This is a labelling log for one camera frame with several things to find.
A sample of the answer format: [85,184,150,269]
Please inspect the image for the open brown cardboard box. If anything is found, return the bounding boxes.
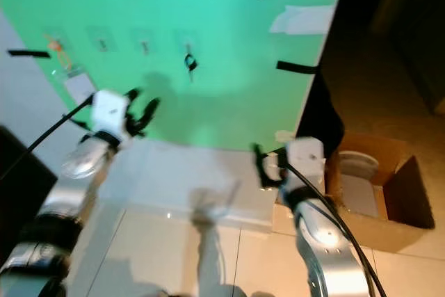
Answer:
[327,132,435,230]

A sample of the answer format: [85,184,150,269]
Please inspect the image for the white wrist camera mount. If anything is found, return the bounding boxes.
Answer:
[92,90,131,138]
[284,137,325,190]

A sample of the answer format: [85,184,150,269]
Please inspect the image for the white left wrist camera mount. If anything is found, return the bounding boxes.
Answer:
[92,90,131,138]

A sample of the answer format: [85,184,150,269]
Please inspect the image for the white round appliance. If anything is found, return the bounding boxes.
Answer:
[337,151,383,218]

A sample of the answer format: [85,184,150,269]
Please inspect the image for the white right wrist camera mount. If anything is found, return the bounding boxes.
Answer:
[284,137,325,190]

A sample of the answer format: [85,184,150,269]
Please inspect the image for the orange lanyard card badge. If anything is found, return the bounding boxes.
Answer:
[46,34,98,106]

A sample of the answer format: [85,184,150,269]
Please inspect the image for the clear adhesive wall hook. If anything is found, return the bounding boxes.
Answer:
[132,29,157,56]
[176,31,199,56]
[89,27,113,53]
[42,29,63,51]

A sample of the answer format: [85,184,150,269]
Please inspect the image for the black tape strip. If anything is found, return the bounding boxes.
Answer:
[276,61,318,75]
[7,49,51,58]

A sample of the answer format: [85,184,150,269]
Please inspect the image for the large green board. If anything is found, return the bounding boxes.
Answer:
[0,0,350,152]

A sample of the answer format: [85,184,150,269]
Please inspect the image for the white paper sheet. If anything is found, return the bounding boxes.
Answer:
[269,5,336,35]

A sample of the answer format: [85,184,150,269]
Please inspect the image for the black key ring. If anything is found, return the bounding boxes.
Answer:
[184,45,198,79]

